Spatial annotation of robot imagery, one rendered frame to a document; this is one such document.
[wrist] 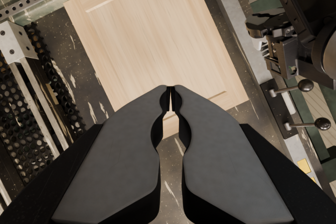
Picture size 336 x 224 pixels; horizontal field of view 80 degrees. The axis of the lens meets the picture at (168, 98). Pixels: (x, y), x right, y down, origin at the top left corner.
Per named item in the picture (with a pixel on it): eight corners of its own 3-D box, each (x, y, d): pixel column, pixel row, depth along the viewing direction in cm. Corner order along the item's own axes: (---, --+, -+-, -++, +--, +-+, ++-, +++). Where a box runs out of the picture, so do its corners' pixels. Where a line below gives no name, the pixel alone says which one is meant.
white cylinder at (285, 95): (292, 110, 71) (283, 90, 71) (297, 111, 68) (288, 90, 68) (284, 114, 71) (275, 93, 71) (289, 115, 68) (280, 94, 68)
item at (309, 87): (270, 86, 68) (313, 75, 56) (274, 96, 68) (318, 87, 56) (263, 90, 66) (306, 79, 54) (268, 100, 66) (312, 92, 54)
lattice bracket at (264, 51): (262, 39, 70) (266, 37, 67) (270, 58, 70) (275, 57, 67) (252, 44, 70) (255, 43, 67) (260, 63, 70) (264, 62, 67)
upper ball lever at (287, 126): (284, 118, 68) (330, 114, 56) (289, 128, 68) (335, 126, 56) (278, 123, 66) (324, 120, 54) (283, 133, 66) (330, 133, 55)
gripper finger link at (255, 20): (239, 47, 43) (265, 58, 35) (232, 20, 40) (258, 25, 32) (253, 41, 43) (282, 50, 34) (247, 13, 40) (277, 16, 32)
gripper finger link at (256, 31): (239, 34, 37) (268, 43, 29) (237, 26, 36) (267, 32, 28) (263, 23, 36) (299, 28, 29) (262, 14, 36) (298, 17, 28)
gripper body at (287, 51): (263, 69, 35) (320, 98, 25) (253, 21, 31) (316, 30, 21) (303, 50, 35) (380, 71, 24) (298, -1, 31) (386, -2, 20)
